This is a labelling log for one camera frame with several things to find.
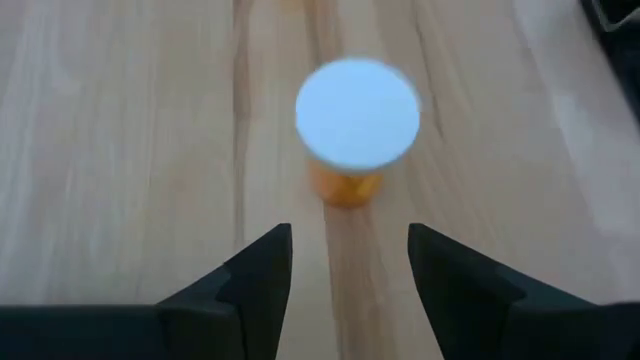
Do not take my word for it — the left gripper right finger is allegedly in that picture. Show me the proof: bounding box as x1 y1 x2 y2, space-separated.
408 223 606 360

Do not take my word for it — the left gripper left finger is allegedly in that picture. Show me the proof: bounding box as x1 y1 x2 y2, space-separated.
157 223 293 360

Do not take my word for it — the large orange medicine bottle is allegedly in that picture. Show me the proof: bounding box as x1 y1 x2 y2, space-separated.
293 56 423 210

